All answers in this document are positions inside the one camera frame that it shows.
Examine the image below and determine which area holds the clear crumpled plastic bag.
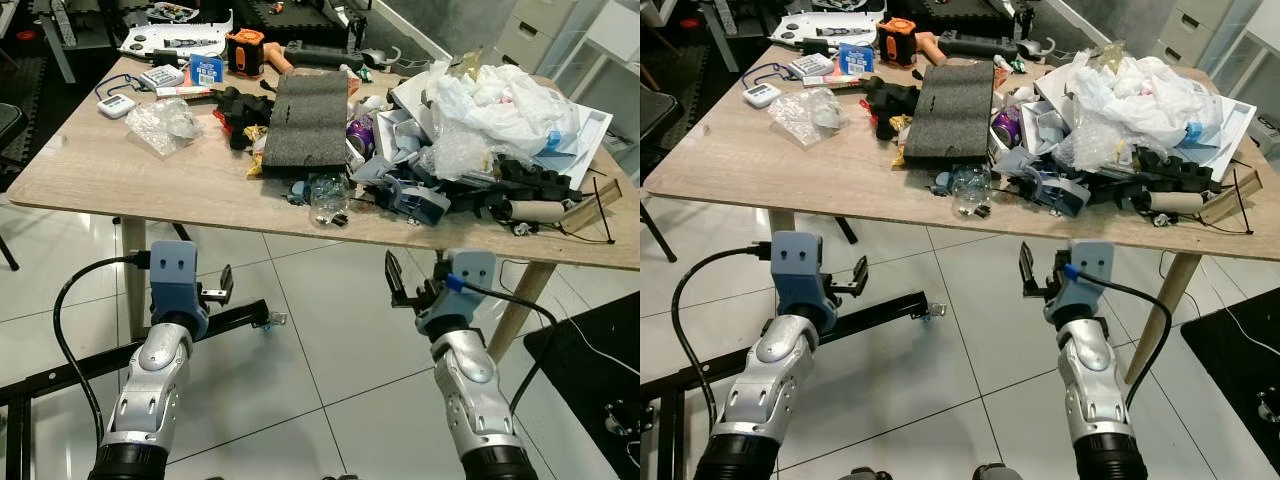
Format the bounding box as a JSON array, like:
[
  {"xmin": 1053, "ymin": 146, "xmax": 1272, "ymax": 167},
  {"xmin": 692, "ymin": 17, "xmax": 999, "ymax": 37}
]
[
  {"xmin": 767, "ymin": 87, "xmax": 848, "ymax": 149},
  {"xmin": 124, "ymin": 96, "xmax": 203, "ymax": 157}
]

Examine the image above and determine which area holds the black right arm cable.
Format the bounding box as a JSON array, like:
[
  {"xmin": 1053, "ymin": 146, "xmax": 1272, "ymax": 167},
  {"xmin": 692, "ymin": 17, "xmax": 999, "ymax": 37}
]
[
  {"xmin": 1075, "ymin": 268, "xmax": 1171, "ymax": 411},
  {"xmin": 462, "ymin": 282, "xmax": 561, "ymax": 413}
]

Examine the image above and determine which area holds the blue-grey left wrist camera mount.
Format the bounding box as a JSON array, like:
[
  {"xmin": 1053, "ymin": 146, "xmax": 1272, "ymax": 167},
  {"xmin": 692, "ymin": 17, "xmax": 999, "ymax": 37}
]
[
  {"xmin": 148, "ymin": 240, "xmax": 211, "ymax": 337},
  {"xmin": 770, "ymin": 231, "xmax": 839, "ymax": 331}
]

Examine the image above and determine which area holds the clear plastic bottle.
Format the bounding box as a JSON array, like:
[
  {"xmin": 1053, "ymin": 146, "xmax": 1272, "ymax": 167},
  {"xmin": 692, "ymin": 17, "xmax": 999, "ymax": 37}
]
[
  {"xmin": 949, "ymin": 162, "xmax": 994, "ymax": 219},
  {"xmin": 307, "ymin": 171, "xmax": 352, "ymax": 227}
]

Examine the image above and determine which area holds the black handheld controller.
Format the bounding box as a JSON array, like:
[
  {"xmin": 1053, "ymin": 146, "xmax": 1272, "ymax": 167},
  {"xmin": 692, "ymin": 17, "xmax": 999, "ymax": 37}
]
[
  {"xmin": 284, "ymin": 40, "xmax": 372, "ymax": 70},
  {"xmin": 936, "ymin": 31, "xmax": 1022, "ymax": 60}
]

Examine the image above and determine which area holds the white timer with blue lanyard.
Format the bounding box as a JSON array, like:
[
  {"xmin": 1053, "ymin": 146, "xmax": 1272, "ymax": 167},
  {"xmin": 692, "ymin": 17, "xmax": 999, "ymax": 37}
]
[
  {"xmin": 740, "ymin": 62, "xmax": 796, "ymax": 110},
  {"xmin": 93, "ymin": 72, "xmax": 151, "ymax": 120}
]

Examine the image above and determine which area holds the thin white cable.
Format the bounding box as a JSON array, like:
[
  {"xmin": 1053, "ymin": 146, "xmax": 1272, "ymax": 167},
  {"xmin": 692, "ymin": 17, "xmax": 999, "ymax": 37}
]
[
  {"xmin": 558, "ymin": 314, "xmax": 641, "ymax": 379},
  {"xmin": 1224, "ymin": 298, "xmax": 1280, "ymax": 336}
]

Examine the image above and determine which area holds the purple drink can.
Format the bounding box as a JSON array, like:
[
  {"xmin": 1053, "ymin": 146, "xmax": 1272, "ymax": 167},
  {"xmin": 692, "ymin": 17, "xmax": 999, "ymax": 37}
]
[
  {"xmin": 344, "ymin": 112, "xmax": 377, "ymax": 162},
  {"xmin": 991, "ymin": 104, "xmax": 1024, "ymax": 152}
]

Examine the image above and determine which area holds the blue-grey plastic housing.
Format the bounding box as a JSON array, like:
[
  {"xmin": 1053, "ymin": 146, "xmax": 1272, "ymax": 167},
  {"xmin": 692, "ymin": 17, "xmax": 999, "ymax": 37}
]
[
  {"xmin": 996, "ymin": 148, "xmax": 1093, "ymax": 216},
  {"xmin": 353, "ymin": 158, "xmax": 453, "ymax": 224}
]

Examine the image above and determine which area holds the white crumpled plastic bag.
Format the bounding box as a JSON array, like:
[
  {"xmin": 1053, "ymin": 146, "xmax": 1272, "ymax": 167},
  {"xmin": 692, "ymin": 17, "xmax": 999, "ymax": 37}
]
[
  {"xmin": 428, "ymin": 64, "xmax": 583, "ymax": 153},
  {"xmin": 1072, "ymin": 54, "xmax": 1229, "ymax": 147}
]

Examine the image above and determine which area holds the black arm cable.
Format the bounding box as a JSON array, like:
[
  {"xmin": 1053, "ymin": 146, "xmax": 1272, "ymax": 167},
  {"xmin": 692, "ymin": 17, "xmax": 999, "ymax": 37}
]
[
  {"xmin": 462, "ymin": 282, "xmax": 561, "ymax": 413},
  {"xmin": 670, "ymin": 244, "xmax": 773, "ymax": 441},
  {"xmin": 52, "ymin": 254, "xmax": 153, "ymax": 451},
  {"xmin": 1075, "ymin": 268, "xmax": 1171, "ymax": 411}
]

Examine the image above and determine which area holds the black ridged plastic part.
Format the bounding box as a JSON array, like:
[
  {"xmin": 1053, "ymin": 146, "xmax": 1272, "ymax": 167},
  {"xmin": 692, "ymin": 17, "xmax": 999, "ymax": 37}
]
[
  {"xmin": 496, "ymin": 154, "xmax": 587, "ymax": 202},
  {"xmin": 1135, "ymin": 145, "xmax": 1226, "ymax": 196}
]

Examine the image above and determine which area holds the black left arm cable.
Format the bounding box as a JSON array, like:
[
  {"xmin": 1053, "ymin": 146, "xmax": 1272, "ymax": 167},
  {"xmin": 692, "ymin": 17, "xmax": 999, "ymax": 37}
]
[
  {"xmin": 52, "ymin": 254, "xmax": 153, "ymax": 451},
  {"xmin": 670, "ymin": 244, "xmax": 773, "ymax": 441}
]

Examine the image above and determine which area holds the light wooden offcut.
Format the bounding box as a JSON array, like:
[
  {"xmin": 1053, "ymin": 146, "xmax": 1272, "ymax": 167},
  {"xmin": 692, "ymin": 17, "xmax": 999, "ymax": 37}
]
[
  {"xmin": 558, "ymin": 177, "xmax": 624, "ymax": 234},
  {"xmin": 1199, "ymin": 169, "xmax": 1264, "ymax": 227}
]

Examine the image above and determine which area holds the white flat tray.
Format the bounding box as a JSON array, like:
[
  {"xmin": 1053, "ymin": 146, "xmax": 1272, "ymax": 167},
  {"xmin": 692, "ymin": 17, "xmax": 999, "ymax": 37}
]
[
  {"xmin": 388, "ymin": 60, "xmax": 614, "ymax": 193},
  {"xmin": 1034, "ymin": 54, "xmax": 1259, "ymax": 187}
]

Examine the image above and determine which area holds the grey curved plastic part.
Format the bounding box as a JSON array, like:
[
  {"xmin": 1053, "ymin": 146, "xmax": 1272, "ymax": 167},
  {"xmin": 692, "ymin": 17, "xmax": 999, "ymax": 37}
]
[
  {"xmin": 1015, "ymin": 34, "xmax": 1063, "ymax": 61},
  {"xmin": 344, "ymin": 44, "xmax": 403, "ymax": 70}
]

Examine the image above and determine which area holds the black floor mat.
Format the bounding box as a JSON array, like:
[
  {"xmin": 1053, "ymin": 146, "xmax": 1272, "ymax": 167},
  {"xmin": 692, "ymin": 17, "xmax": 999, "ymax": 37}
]
[
  {"xmin": 1179, "ymin": 288, "xmax": 1280, "ymax": 446},
  {"xmin": 522, "ymin": 290, "xmax": 641, "ymax": 480}
]

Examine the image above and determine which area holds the black chair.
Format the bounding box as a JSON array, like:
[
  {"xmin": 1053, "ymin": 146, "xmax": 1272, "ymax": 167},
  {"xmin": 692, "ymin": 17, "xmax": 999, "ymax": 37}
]
[
  {"xmin": 0, "ymin": 100, "xmax": 27, "ymax": 273},
  {"xmin": 640, "ymin": 88, "xmax": 683, "ymax": 236}
]

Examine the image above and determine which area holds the black zip tie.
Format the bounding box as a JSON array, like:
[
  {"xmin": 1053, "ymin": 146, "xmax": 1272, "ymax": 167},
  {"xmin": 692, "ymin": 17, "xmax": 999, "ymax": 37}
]
[
  {"xmin": 1205, "ymin": 168, "xmax": 1258, "ymax": 237},
  {"xmin": 560, "ymin": 174, "xmax": 617, "ymax": 245}
]

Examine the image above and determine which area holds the black moulded plastic piece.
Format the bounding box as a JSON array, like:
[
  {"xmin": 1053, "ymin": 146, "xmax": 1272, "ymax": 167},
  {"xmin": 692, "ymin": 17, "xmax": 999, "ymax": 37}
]
[
  {"xmin": 209, "ymin": 86, "xmax": 278, "ymax": 152},
  {"xmin": 861, "ymin": 77, "xmax": 922, "ymax": 142}
]

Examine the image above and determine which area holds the orange and black device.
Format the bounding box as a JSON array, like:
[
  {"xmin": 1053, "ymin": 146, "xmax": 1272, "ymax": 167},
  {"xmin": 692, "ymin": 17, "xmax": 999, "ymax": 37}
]
[
  {"xmin": 876, "ymin": 19, "xmax": 919, "ymax": 70},
  {"xmin": 224, "ymin": 29, "xmax": 267, "ymax": 78}
]

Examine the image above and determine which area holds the black metal floor frame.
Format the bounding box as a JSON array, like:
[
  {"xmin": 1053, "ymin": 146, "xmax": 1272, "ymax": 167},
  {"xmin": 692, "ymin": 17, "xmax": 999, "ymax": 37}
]
[
  {"xmin": 0, "ymin": 298, "xmax": 289, "ymax": 480},
  {"xmin": 640, "ymin": 289, "xmax": 946, "ymax": 480}
]

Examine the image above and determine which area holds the white drawer cabinet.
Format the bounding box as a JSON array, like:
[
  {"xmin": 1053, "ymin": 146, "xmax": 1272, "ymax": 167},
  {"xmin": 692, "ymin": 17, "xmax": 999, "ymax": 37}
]
[
  {"xmin": 1148, "ymin": 0, "xmax": 1241, "ymax": 69},
  {"xmin": 494, "ymin": 0, "xmax": 579, "ymax": 73}
]

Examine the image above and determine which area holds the white plastic shell board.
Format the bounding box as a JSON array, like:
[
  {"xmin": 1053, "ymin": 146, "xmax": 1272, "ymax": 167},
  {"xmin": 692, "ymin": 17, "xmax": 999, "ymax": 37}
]
[
  {"xmin": 767, "ymin": 9, "xmax": 887, "ymax": 47},
  {"xmin": 117, "ymin": 9, "xmax": 234, "ymax": 57}
]

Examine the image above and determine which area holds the brown cardboard tube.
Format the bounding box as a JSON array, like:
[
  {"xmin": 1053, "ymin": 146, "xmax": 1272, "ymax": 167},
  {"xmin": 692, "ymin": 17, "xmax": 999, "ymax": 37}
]
[
  {"xmin": 499, "ymin": 197, "xmax": 567, "ymax": 228},
  {"xmin": 1144, "ymin": 189, "xmax": 1208, "ymax": 220}
]

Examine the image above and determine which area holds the dark grey foam pad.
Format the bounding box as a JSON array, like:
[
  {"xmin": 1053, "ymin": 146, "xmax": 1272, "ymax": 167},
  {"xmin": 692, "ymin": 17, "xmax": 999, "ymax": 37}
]
[
  {"xmin": 903, "ymin": 62, "xmax": 995, "ymax": 167},
  {"xmin": 260, "ymin": 70, "xmax": 352, "ymax": 175}
]

